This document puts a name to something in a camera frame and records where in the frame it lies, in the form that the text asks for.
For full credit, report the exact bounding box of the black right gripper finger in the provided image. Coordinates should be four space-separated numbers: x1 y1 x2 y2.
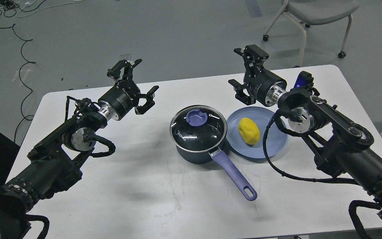
228 79 256 106
233 45 269 78

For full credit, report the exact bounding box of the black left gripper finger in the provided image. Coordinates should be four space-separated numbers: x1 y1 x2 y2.
134 86 159 115
107 59 143 87

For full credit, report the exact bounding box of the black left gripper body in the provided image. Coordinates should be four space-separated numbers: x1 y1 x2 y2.
98 80 141 121

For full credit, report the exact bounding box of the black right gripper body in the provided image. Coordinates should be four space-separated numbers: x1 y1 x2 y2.
244 68 287 107

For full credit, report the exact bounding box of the yellow potato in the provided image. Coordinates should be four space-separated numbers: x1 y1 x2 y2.
238 118 261 145

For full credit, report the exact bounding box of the glass lid purple knob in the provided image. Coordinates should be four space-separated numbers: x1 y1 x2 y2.
169 105 227 153

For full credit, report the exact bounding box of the dark blue saucepan purple handle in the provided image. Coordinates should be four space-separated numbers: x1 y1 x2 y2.
171 106 258 201

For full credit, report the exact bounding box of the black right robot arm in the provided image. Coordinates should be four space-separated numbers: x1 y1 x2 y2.
229 45 382 239

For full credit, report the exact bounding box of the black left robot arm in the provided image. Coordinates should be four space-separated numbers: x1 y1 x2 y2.
0 59 159 239

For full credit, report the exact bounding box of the silver floor plate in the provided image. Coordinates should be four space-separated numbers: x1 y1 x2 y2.
118 53 132 61

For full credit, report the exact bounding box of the blue plate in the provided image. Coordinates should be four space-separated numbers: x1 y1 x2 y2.
227 106 287 162

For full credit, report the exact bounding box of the grey office chair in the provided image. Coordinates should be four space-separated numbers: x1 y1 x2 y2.
262 0 359 67

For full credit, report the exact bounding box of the black floor cable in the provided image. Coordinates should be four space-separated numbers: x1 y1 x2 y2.
0 0 47 143

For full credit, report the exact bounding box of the white floor cable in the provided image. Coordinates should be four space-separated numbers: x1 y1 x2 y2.
15 0 87 18

